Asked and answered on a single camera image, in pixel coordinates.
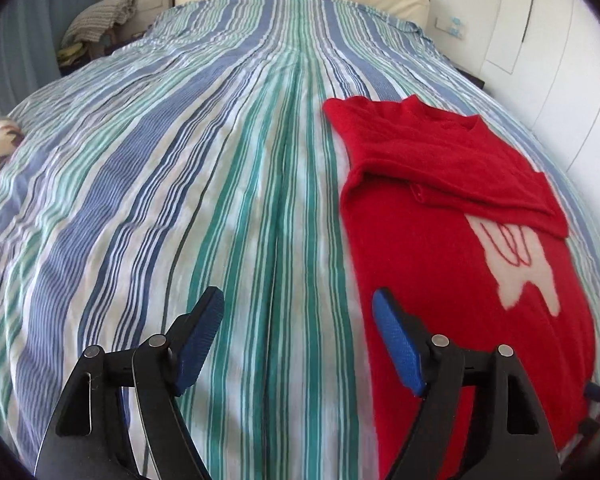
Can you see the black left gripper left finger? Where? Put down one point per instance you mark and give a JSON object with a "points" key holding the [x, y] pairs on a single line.
{"points": [[110, 393]]}

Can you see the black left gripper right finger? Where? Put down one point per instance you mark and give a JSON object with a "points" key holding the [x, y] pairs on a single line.
{"points": [[478, 416]]}

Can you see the red knit sweater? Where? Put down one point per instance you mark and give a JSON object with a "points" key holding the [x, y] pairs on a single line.
{"points": [[471, 239]]}

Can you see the pile of folded clothes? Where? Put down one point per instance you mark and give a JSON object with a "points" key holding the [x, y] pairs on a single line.
{"points": [[82, 41]]}

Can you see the striped blue green bedspread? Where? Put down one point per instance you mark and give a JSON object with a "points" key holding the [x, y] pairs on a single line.
{"points": [[201, 156]]}

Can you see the dark wooden nightstand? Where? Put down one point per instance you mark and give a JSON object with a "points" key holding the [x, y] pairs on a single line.
{"points": [[475, 80]]}

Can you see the white wardrobe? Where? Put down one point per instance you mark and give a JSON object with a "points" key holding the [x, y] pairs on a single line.
{"points": [[543, 64]]}

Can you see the teal curtain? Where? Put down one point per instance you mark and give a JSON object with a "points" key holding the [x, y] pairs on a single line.
{"points": [[30, 35]]}

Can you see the wall socket panel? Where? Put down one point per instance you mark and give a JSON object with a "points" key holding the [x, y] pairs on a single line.
{"points": [[451, 25]]}

